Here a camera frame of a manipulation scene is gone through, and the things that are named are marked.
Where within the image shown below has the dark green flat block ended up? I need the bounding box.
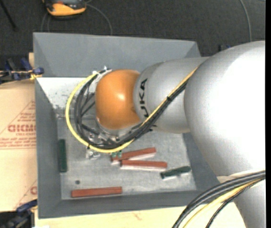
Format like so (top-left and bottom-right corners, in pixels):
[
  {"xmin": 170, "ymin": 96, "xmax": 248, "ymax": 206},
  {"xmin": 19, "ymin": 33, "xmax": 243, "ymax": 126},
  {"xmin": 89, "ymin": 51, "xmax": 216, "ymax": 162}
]
[
  {"xmin": 159, "ymin": 166, "xmax": 192, "ymax": 180},
  {"xmin": 58, "ymin": 139, "xmax": 68, "ymax": 173}
]

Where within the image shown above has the red-brown flat block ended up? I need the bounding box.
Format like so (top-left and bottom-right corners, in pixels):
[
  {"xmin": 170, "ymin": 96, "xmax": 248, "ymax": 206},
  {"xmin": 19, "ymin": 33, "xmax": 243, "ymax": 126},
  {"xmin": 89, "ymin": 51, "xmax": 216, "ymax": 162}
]
[
  {"xmin": 120, "ymin": 159, "xmax": 168, "ymax": 171},
  {"xmin": 111, "ymin": 147, "xmax": 157, "ymax": 163},
  {"xmin": 70, "ymin": 186, "xmax": 123, "ymax": 198}
]

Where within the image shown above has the grey metal bin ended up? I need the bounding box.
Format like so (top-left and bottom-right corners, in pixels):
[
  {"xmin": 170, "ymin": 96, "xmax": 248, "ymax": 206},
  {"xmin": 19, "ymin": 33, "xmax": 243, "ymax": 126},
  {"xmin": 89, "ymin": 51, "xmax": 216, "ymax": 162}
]
[{"xmin": 32, "ymin": 32, "xmax": 222, "ymax": 219}]

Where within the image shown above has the brown cardboard board red print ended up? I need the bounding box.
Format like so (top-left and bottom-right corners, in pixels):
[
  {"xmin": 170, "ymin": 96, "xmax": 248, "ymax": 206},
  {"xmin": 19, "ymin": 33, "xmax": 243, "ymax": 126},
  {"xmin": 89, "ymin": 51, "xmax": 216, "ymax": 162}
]
[{"xmin": 0, "ymin": 52, "xmax": 39, "ymax": 214}]

